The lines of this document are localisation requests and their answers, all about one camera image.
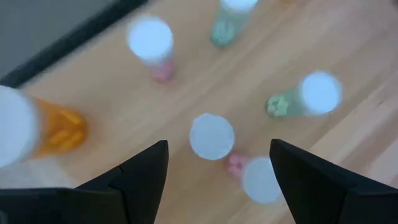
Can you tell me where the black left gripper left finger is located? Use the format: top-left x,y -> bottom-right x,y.
74,139 -> 170,224

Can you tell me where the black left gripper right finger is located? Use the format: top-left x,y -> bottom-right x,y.
269,138 -> 358,224

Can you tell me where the pink pill bottle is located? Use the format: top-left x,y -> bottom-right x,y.
188,112 -> 236,161
126,16 -> 177,84
225,152 -> 283,205

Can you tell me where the green pill bottle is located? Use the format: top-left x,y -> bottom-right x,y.
265,70 -> 343,119
210,0 -> 259,49

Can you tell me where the large orange pill bottle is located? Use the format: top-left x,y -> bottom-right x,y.
0,84 -> 90,169

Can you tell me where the wooden shelf with black legs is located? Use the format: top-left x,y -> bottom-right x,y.
0,0 -> 398,224

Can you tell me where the thin black horizontal bar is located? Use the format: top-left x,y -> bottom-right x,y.
0,0 -> 150,88

